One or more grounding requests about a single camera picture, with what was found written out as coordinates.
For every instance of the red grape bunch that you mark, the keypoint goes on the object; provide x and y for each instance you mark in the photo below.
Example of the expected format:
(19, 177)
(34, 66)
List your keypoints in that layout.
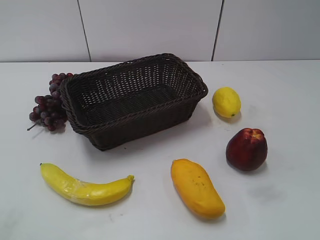
(49, 112)

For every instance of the orange yellow mango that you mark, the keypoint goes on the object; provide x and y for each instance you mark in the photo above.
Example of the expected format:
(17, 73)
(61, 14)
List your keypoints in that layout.
(196, 190)

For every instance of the yellow lemon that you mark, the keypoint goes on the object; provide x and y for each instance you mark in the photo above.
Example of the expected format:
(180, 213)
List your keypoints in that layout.
(226, 102)

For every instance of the yellow banana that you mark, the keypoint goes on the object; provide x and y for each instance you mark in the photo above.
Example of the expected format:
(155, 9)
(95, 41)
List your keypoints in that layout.
(84, 193)

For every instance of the dark brown wicker basket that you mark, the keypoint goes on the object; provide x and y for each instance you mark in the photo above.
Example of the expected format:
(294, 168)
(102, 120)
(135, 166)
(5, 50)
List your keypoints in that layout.
(117, 104)

